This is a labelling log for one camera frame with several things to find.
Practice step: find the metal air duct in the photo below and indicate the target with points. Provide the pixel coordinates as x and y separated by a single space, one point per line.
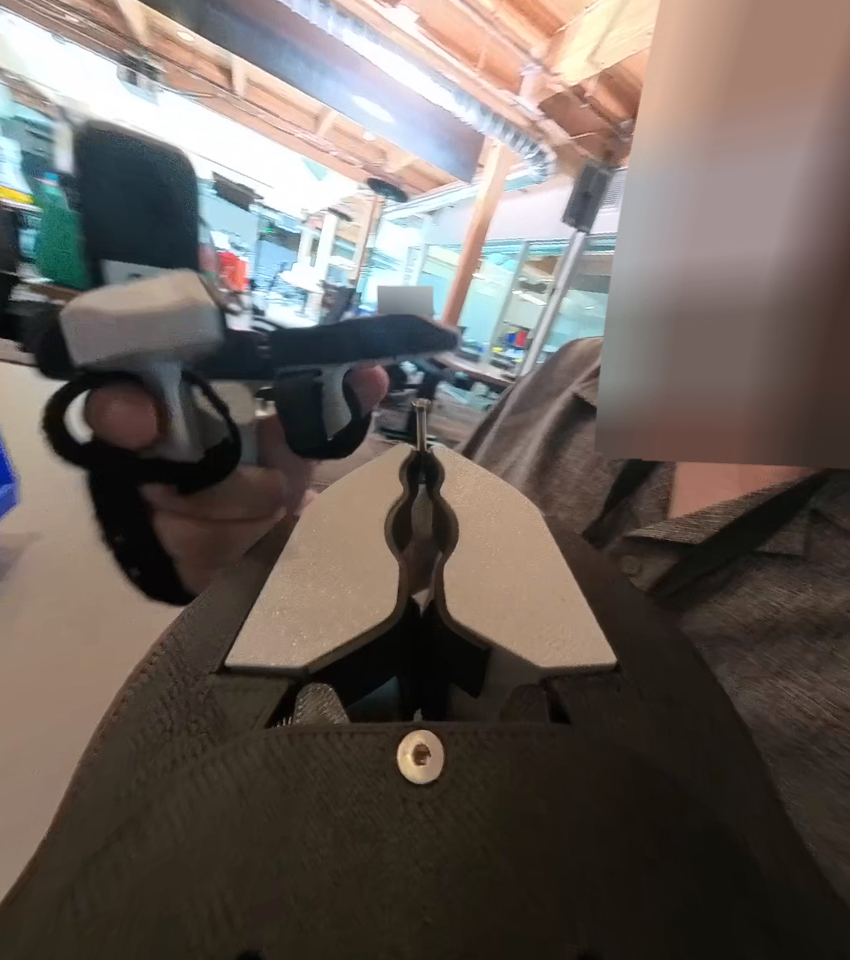
515 135

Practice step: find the black round floor lamp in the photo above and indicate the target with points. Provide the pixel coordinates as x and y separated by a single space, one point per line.
386 187

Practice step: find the black panel on stand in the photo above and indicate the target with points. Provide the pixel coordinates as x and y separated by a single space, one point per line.
588 196

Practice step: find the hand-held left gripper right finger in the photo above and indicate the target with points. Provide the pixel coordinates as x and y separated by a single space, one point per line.
530 585

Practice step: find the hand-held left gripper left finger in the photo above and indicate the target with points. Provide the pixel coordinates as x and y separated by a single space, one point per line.
320 585

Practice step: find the wooden pillar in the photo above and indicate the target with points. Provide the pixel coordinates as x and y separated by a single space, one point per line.
473 232

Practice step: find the long metal bolt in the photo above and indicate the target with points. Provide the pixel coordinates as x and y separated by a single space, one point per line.
420 431

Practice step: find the person's right hand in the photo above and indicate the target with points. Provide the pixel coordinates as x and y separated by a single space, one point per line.
244 510

